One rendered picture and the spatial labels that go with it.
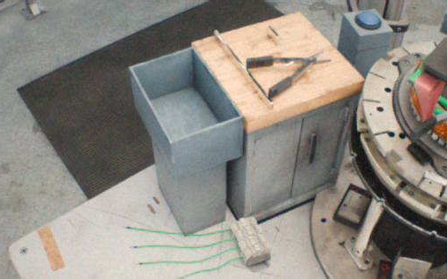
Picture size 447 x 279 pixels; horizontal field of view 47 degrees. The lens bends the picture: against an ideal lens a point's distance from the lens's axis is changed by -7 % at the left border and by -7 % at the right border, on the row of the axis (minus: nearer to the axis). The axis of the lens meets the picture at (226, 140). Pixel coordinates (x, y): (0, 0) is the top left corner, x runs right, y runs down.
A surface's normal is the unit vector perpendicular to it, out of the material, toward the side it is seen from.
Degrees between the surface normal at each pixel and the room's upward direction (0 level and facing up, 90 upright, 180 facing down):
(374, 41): 90
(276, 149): 90
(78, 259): 0
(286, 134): 90
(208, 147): 90
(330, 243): 0
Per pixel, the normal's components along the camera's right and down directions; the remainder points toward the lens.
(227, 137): 0.44, 0.68
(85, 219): 0.00, -0.65
